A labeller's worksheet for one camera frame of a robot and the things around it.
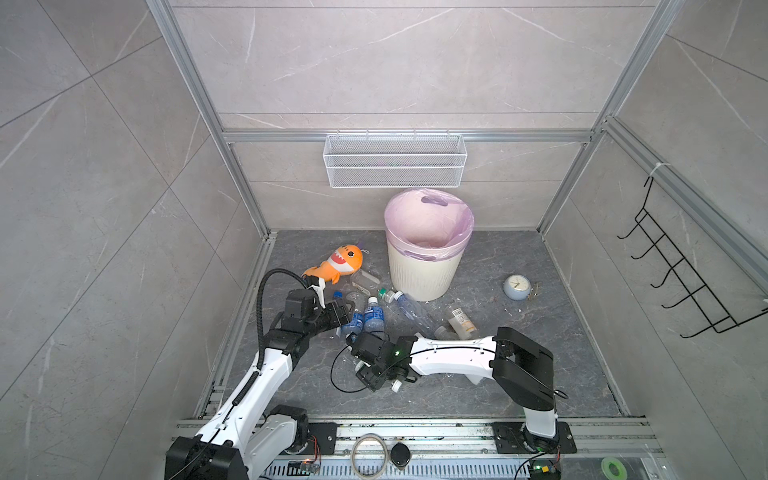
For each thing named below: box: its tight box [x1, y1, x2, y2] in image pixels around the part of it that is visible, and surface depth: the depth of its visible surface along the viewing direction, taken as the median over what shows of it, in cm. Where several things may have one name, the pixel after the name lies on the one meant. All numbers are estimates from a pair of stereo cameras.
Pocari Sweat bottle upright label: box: [363, 296, 385, 333], surface depth 92 cm
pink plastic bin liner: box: [384, 188, 475, 262], surface depth 93 cm
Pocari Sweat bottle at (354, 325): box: [341, 309, 364, 336], surface depth 90 cm
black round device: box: [390, 442, 411, 470], surface depth 65 cm
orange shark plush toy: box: [301, 244, 363, 285], surface depth 103 cm
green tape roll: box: [601, 457, 627, 480], surface depth 71 cm
